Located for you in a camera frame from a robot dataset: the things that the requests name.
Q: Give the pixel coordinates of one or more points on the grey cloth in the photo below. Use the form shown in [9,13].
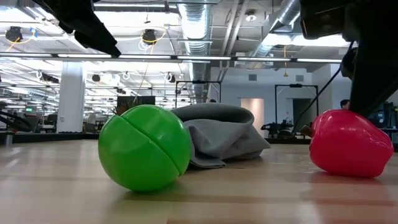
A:
[224,137]

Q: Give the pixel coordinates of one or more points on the dark background monitors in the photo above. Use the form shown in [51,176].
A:
[384,116]

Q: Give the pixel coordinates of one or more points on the green two-part toy fruit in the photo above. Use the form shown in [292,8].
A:
[140,149]

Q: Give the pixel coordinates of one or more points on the white pillar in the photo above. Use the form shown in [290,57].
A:
[71,90]

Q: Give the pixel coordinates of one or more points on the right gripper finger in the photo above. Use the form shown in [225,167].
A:
[373,96]

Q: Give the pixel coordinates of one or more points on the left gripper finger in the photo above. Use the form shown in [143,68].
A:
[77,15]
[99,42]

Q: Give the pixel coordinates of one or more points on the black frame stand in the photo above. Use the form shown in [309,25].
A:
[295,85]
[199,81]

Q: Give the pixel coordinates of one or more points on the black screen panel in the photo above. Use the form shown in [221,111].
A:
[146,100]

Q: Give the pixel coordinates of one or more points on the background black robot arm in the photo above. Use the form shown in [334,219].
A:
[276,129]

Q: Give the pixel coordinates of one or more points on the black beam with light strips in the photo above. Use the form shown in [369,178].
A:
[140,57]

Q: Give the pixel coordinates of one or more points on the person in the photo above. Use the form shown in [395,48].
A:
[344,104]
[212,100]

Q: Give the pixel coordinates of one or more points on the red toy bell pepper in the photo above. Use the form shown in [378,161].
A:
[348,146]

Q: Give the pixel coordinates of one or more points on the silver ceiling air duct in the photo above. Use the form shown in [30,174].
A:
[195,25]
[289,14]

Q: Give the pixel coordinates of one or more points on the potted succulent plant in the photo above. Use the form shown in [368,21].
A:
[122,109]

